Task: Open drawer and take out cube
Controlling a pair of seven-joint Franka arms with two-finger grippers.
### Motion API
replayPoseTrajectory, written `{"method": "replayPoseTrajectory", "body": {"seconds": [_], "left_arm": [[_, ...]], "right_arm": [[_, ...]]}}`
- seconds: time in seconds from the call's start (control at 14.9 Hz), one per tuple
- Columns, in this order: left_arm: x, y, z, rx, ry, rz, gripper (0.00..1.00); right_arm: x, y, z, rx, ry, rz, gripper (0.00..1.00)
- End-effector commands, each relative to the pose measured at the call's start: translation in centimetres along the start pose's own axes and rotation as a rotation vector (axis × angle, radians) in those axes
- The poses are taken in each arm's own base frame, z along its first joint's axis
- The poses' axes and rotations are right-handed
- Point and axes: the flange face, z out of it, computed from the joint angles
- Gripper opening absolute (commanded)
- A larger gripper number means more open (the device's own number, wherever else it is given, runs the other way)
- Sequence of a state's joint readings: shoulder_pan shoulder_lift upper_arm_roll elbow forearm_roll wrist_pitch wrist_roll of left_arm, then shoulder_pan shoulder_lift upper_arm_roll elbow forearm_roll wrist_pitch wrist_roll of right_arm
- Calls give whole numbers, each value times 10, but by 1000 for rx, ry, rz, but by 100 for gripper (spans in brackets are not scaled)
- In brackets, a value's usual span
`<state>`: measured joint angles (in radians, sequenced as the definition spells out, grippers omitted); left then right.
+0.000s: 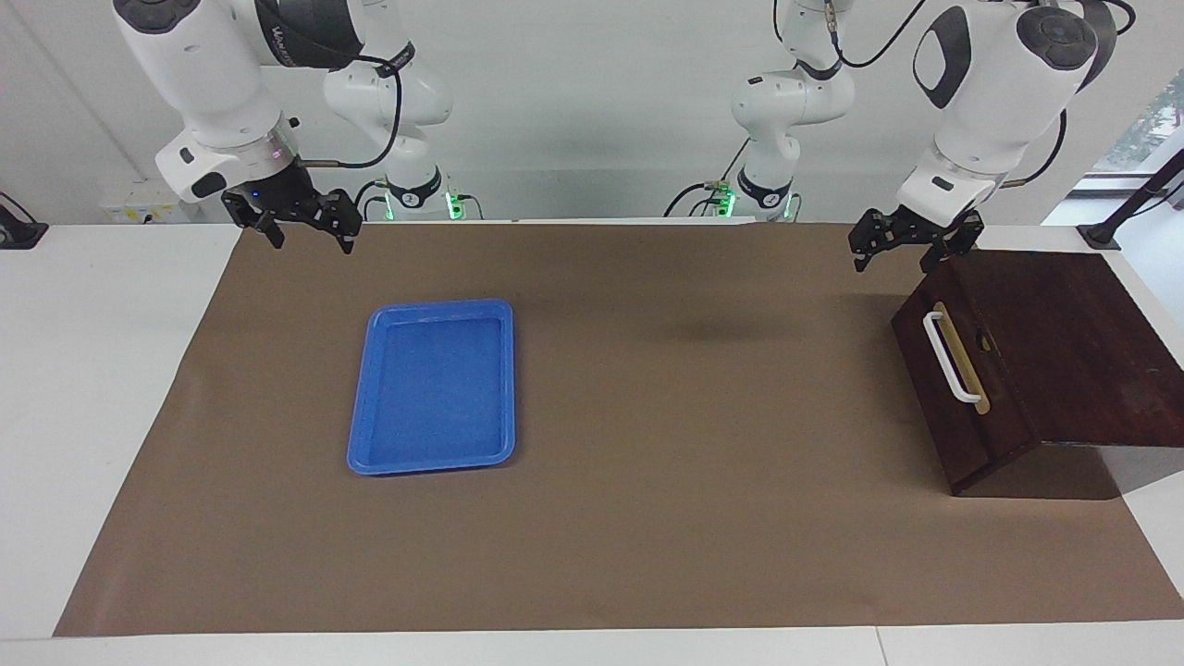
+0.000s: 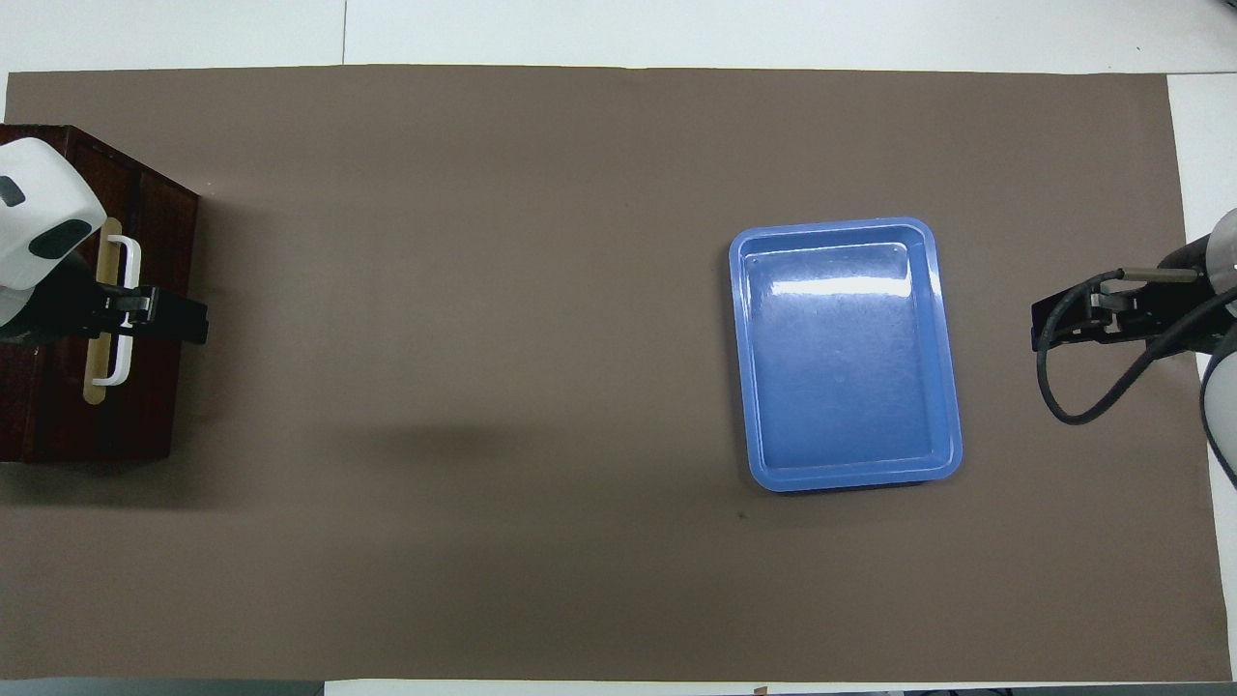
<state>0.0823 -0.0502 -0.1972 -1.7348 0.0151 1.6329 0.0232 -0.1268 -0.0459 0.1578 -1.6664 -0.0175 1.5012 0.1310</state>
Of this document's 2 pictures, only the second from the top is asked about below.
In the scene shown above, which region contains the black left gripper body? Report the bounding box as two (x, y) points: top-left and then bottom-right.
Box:
(19, 280), (156, 341)

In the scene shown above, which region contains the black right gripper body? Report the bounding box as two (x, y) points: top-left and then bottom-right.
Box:
(1092, 285), (1201, 353)

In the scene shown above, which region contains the wooden drawer with white handle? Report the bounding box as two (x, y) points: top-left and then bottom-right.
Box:
(48, 130), (200, 461)

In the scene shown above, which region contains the dark wooden cabinet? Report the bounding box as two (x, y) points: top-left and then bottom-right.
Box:
(0, 124), (201, 465)

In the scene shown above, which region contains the blue plastic tray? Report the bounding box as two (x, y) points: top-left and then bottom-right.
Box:
(728, 217), (964, 493)

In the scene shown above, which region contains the brown table mat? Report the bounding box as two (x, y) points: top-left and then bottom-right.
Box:
(0, 64), (1233, 682)

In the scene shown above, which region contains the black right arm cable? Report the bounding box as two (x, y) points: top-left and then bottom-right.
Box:
(1036, 269), (1237, 425)

